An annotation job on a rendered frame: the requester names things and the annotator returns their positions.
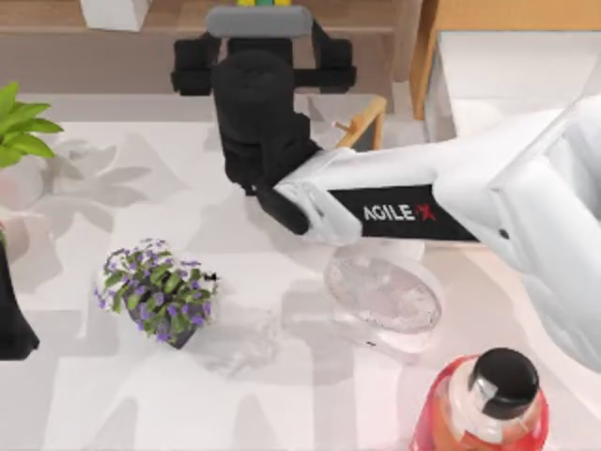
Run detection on wooden cabinet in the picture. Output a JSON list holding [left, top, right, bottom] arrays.
[[408, 0, 601, 98]]

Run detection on clear glass bowl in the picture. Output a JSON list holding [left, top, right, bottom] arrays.
[[322, 244, 446, 354]]

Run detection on pale grey rounded box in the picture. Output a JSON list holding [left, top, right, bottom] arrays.
[[205, 5, 315, 39]]

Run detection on green plant in pale pot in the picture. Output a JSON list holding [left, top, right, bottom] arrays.
[[0, 82, 66, 208]]

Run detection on purple flowers in dark pot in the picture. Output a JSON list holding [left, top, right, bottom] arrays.
[[92, 237, 223, 351]]

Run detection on white box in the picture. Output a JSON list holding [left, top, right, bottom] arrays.
[[79, 0, 147, 32]]

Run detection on red bottle with black cap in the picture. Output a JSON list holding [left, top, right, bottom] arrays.
[[411, 347, 551, 451]]

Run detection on wooden shelf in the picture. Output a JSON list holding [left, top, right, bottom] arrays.
[[0, 0, 424, 98]]

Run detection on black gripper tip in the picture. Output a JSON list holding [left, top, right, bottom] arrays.
[[0, 241, 41, 363]]

